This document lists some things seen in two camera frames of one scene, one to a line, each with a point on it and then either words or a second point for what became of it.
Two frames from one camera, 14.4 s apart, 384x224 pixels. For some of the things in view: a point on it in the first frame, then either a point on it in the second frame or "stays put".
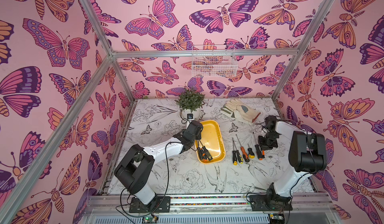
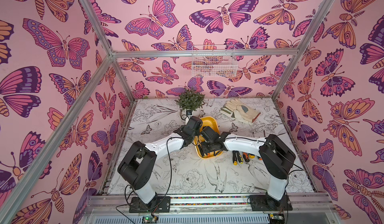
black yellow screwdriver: (238, 155) stays put
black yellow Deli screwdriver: (235, 162) stays put
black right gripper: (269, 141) → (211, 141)
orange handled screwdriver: (245, 157) stays put
